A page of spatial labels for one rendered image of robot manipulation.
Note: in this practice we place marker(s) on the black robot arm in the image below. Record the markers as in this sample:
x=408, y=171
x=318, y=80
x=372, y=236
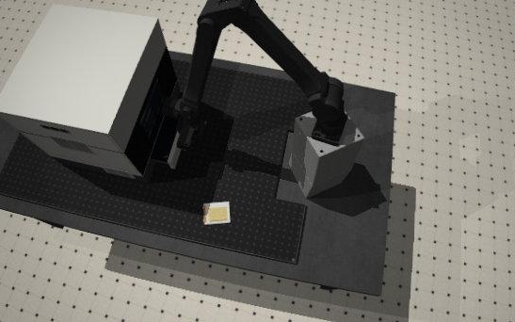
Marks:
x=325, y=93

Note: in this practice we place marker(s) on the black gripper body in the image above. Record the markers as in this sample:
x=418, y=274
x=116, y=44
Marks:
x=202, y=126

